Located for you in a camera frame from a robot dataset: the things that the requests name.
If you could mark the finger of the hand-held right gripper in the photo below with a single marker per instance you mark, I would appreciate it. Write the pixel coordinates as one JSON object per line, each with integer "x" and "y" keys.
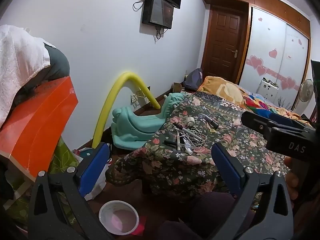
{"x": 285, "y": 118}
{"x": 255, "y": 125}

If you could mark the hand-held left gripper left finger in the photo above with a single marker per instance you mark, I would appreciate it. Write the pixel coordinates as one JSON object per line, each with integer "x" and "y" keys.
{"x": 96, "y": 163}

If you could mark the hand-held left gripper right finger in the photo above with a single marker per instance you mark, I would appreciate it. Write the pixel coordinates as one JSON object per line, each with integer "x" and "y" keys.
{"x": 225, "y": 166}

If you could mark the black cosmetic tube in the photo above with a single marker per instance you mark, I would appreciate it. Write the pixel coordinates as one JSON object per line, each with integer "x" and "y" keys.
{"x": 212, "y": 122}

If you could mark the white tape roll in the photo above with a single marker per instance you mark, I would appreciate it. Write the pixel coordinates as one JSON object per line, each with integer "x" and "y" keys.
{"x": 190, "y": 121}

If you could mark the black marker pen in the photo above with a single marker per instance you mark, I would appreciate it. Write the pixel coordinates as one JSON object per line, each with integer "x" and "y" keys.
{"x": 178, "y": 125}

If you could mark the person's right hand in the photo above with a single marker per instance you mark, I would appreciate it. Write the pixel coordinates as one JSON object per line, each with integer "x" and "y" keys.
{"x": 292, "y": 180}

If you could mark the white plastic bag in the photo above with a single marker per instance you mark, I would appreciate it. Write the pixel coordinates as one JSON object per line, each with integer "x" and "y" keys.
{"x": 97, "y": 182}

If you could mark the colourful patterned blanket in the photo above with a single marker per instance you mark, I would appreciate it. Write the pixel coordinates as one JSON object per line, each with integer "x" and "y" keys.
{"x": 257, "y": 105}

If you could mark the green leaf-print bag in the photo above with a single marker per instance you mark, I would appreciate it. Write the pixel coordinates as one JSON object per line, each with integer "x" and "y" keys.
{"x": 63, "y": 157}

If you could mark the white standing fan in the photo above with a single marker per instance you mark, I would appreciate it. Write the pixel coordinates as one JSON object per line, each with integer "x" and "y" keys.
{"x": 306, "y": 90}

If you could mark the small white tube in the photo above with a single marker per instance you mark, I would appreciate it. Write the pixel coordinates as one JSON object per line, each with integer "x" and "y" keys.
{"x": 188, "y": 150}

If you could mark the dark flat panel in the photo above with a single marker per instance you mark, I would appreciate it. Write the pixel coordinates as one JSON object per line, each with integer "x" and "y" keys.
{"x": 316, "y": 87}

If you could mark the orange blanket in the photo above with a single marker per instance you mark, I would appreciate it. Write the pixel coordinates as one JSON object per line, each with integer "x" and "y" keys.
{"x": 222, "y": 90}

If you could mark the floral dark blanket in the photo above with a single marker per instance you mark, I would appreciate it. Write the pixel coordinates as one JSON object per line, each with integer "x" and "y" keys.
{"x": 175, "y": 165}

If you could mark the teal plastic rocking horse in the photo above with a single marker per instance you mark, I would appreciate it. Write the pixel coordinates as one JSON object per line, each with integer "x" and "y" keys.
{"x": 135, "y": 127}

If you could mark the yellow foam tube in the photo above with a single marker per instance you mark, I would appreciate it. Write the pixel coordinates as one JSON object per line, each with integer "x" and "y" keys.
{"x": 110, "y": 102}

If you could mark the orange box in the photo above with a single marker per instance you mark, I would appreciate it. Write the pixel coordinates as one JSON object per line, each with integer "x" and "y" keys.
{"x": 37, "y": 130}

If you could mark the white heart-decorated wardrobe doors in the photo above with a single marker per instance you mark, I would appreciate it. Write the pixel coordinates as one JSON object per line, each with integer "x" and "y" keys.
{"x": 270, "y": 47}

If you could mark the dark purple backpack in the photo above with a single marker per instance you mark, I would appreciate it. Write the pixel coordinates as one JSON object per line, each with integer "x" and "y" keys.
{"x": 193, "y": 80}

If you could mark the pink paper piece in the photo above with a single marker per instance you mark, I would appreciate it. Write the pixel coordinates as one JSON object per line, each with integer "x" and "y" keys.
{"x": 140, "y": 227}

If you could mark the brown wooden door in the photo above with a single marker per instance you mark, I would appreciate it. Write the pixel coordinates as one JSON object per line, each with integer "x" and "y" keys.
{"x": 222, "y": 47}

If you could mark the small cardboard box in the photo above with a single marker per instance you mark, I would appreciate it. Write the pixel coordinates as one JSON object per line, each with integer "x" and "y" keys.
{"x": 177, "y": 88}

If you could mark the dark green cushion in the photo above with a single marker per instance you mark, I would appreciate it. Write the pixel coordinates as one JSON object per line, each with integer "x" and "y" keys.
{"x": 58, "y": 65}

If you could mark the white towel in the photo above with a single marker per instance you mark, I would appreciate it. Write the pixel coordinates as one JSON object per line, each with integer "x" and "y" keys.
{"x": 17, "y": 62}

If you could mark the wall socket with plug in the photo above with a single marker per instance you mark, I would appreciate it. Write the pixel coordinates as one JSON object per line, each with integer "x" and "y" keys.
{"x": 137, "y": 98}

